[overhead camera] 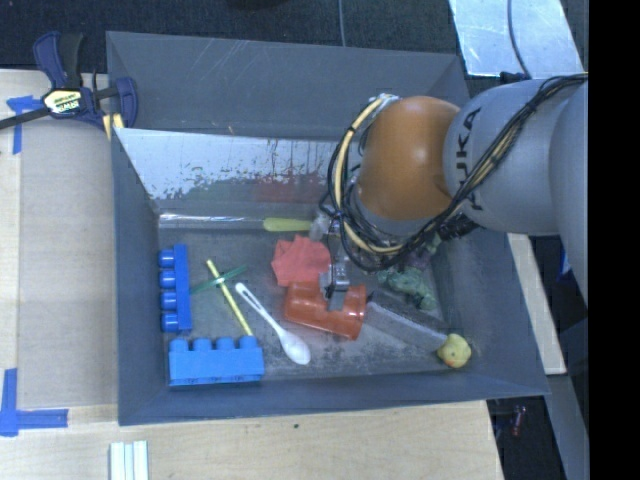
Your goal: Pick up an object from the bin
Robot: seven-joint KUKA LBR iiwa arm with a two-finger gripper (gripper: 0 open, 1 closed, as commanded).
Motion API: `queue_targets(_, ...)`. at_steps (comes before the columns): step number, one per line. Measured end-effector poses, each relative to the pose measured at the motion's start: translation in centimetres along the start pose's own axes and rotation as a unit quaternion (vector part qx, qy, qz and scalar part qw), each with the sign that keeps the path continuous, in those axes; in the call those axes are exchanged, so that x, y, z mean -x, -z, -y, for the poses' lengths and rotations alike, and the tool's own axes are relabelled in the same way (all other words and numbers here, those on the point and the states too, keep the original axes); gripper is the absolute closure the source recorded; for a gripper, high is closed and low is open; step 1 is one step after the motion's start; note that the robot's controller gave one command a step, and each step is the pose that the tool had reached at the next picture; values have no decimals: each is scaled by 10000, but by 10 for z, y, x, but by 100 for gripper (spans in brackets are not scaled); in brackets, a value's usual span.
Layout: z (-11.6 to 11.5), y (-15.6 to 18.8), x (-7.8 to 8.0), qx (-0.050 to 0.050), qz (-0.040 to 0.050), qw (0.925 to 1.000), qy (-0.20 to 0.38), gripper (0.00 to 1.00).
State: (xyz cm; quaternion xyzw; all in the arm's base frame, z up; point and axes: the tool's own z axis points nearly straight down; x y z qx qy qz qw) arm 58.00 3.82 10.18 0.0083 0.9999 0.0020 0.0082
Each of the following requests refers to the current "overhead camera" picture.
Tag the large blue toy brick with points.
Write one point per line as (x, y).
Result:
(215, 365)

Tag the grey metal bin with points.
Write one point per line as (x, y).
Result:
(280, 88)

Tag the yellow rubber duck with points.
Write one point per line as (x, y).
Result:
(454, 351)

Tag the red crumpled cloth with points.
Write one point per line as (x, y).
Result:
(300, 260)

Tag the white plastic spoon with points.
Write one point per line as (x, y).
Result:
(295, 348)

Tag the grey flat block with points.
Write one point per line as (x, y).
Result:
(405, 325)

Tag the green toy figure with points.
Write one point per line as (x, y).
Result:
(412, 283)

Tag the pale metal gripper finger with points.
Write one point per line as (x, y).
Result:
(339, 295)
(325, 283)

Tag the slim blue toy brick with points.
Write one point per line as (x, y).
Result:
(181, 288)

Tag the green plastic stick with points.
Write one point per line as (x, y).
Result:
(227, 275)

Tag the yellow plastic straw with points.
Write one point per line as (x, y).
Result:
(235, 300)

